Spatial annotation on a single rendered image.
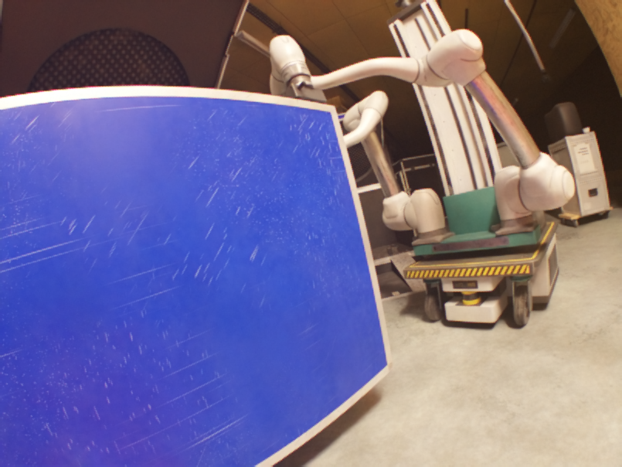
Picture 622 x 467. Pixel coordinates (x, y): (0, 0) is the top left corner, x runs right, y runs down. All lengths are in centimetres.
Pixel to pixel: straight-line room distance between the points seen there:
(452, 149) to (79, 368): 169
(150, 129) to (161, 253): 22
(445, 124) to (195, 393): 160
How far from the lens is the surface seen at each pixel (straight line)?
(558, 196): 117
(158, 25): 133
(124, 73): 141
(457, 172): 164
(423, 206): 149
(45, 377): 51
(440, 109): 170
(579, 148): 351
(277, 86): 110
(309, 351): 65
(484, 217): 152
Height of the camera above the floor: 64
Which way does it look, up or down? 1 degrees down
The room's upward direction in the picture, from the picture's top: 13 degrees counter-clockwise
